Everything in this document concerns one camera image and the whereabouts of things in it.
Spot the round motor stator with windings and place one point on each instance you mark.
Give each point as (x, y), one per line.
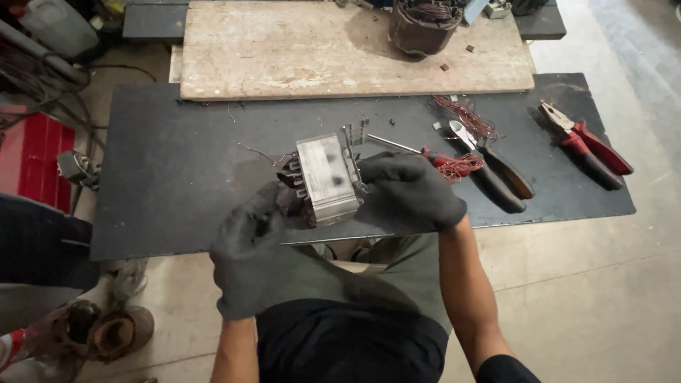
(423, 26)

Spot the person's right fingers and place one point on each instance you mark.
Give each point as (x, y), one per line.
(375, 170)

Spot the person's grey trousers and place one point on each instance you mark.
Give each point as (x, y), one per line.
(383, 271)

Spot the worn wooden board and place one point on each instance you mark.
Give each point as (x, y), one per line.
(351, 50)

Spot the grey metal stator core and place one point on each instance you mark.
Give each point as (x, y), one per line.
(327, 178)

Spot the white plastic canister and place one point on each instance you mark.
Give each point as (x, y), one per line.
(58, 26)

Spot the person's left hand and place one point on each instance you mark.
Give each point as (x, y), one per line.
(250, 266)

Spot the person's left fingers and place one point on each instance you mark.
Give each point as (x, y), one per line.
(287, 199)

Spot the person's right hand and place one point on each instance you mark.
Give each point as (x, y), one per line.
(409, 194)

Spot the grey electrical plug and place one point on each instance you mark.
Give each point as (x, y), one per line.
(77, 167)

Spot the black work mat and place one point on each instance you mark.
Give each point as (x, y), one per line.
(213, 186)

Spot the person's black shirt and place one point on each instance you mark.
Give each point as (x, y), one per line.
(351, 343)

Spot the red plastic crate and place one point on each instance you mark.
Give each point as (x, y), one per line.
(34, 159)

